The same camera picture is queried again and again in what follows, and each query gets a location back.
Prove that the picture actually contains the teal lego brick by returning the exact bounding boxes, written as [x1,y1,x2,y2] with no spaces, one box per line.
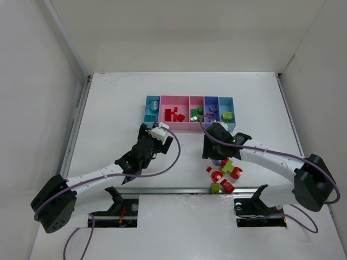
[144,114,157,122]

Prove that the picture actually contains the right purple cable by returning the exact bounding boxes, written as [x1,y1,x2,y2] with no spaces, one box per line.
[199,113,341,234]

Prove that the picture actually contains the red printed lego brick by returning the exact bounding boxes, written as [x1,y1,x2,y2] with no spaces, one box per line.
[220,179,235,194]

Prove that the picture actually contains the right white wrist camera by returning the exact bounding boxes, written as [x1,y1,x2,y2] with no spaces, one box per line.
[217,122,229,132]

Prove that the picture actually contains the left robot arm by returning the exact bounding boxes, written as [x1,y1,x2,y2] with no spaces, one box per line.
[30,123,178,233]

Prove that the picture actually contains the red arch lego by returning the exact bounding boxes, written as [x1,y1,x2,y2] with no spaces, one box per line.
[211,171,223,183]

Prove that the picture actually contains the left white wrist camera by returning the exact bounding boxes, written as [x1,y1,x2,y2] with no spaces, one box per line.
[149,122,169,143]

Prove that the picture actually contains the lime red lego cluster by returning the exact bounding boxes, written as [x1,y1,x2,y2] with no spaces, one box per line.
[221,158,243,180]

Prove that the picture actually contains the green lego plate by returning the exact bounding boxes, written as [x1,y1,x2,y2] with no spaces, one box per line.
[190,109,198,122]

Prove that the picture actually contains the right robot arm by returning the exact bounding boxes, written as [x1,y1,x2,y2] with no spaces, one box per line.
[202,122,340,212]

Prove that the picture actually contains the lime lego brick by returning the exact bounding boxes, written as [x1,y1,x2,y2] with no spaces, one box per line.
[211,183,220,194]
[221,112,233,123]

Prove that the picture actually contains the red lego pieces in bin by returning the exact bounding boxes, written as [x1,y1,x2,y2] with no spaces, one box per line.
[172,107,185,122]

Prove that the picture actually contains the teal frog printed lego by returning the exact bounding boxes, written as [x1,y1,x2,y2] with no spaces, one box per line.
[149,100,159,113]

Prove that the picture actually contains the small pink bin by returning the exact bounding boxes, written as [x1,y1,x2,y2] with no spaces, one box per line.
[189,96,204,132]

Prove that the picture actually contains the right light blue bin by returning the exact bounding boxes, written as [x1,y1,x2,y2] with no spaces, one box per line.
[219,97,236,132]

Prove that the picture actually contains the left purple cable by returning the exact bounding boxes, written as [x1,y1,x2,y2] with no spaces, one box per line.
[34,123,182,259]

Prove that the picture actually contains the purple cable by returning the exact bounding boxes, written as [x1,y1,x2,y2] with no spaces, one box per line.
[34,123,182,259]
[199,113,341,234]

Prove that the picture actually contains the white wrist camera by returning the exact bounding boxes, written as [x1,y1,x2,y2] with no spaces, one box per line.
[217,122,229,132]
[149,122,169,143]

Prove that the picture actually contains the metal table rail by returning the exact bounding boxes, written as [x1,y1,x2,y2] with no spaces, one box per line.
[54,186,318,195]

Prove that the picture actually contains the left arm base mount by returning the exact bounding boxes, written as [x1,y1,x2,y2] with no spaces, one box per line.
[87,187,139,228]

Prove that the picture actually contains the light blue bin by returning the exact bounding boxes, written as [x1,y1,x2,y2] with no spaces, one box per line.
[143,95,160,127]
[219,97,236,132]

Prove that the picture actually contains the left light blue bin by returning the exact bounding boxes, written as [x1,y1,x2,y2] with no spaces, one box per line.
[143,95,160,127]

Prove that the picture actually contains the large pink bin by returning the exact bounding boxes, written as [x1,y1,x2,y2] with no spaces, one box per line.
[159,95,190,131]

